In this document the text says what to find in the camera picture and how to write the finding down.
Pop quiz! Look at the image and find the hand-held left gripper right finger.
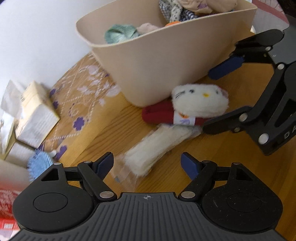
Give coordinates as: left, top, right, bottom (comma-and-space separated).
179, 152, 255, 202

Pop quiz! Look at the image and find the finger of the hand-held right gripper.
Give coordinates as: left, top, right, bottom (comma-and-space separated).
208, 29, 285, 80
201, 62, 287, 146

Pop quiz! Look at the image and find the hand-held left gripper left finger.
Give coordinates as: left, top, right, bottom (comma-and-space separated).
41, 152, 117, 202

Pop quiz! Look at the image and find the white cat plush red outfit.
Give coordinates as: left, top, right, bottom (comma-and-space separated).
142, 84, 229, 127

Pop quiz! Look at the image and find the white cloth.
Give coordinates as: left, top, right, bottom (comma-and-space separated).
112, 124, 201, 184

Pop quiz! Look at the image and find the pink fluffy cloth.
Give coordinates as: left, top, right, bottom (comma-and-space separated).
180, 0, 238, 15

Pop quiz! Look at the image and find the beige plastic basket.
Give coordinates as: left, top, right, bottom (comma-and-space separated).
76, 0, 258, 107

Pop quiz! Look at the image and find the blue checkered floral cloth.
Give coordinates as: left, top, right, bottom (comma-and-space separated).
158, 0, 199, 22

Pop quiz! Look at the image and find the wooden desktop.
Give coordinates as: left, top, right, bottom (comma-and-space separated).
42, 16, 296, 241

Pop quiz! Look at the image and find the blue hairbrush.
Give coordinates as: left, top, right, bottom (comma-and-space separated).
26, 149, 57, 182

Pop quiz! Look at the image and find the yellow tissue pack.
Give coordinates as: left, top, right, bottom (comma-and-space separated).
0, 80, 60, 149

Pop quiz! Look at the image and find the white box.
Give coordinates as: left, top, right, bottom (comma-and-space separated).
6, 141, 36, 164

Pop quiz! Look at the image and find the beige fluffy cloth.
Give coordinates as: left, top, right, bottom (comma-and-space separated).
136, 22, 166, 36

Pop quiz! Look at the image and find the olive cardboard tissue box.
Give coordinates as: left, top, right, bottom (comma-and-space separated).
0, 111, 18, 160

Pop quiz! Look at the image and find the red packet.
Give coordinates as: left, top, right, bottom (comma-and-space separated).
0, 185, 23, 234

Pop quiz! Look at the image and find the green cloth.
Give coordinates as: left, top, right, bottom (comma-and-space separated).
105, 24, 141, 44

